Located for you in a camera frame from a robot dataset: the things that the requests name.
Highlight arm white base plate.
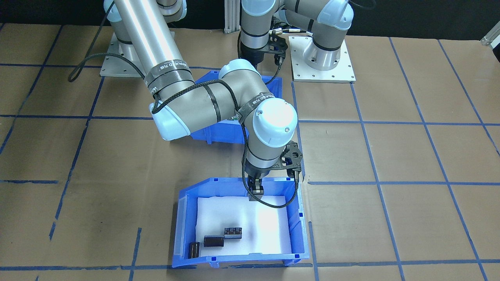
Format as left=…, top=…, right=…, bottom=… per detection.
left=100, top=32, right=172, bottom=78
left=288, top=35, right=357, bottom=83

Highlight aluminium frame bar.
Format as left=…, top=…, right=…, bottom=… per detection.
left=224, top=0, right=243, bottom=35

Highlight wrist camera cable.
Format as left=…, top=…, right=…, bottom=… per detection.
left=270, top=21, right=313, bottom=37

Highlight blue bin with capacitors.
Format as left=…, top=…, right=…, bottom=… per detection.
left=172, top=177, right=311, bottom=269

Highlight white foam pad under capacitors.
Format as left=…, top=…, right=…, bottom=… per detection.
left=195, top=195, right=293, bottom=258

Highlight black velcro cable strap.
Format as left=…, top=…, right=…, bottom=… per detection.
left=144, top=59, right=196, bottom=99
left=236, top=92, right=276, bottom=126

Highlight blue bin with push buttons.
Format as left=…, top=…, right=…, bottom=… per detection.
left=190, top=70, right=283, bottom=146

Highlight short aluminium bar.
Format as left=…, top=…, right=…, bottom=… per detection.
left=480, top=27, right=500, bottom=47

